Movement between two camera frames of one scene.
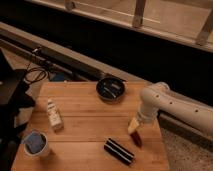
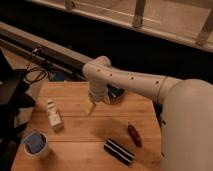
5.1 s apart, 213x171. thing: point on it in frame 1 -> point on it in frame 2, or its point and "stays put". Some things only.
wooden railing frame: (185, 21) stays put
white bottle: (54, 116) stays put
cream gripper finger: (133, 125) -> (88, 106)
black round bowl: (111, 89) stays put
